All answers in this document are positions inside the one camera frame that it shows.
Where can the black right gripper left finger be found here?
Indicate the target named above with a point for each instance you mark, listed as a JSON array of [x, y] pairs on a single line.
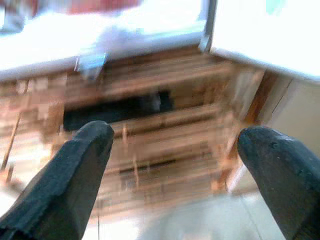
[[60, 185]]

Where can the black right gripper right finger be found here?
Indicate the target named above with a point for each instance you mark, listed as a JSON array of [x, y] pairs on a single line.
[[285, 180]]

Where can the wooden wine rack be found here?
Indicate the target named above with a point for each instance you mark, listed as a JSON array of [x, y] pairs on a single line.
[[160, 120]]

